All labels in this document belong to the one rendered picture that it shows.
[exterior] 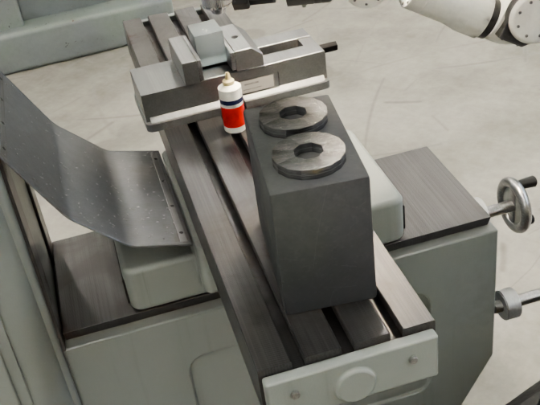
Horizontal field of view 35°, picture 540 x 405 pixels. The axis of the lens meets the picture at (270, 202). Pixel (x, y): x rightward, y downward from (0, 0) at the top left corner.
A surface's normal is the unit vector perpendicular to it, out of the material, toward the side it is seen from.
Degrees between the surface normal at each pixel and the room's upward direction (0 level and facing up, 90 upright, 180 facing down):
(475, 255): 90
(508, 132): 0
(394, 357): 90
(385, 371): 90
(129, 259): 0
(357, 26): 0
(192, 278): 90
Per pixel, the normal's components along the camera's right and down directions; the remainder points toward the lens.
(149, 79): -0.11, -0.82
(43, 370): 0.75, 0.27
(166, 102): 0.29, 0.51
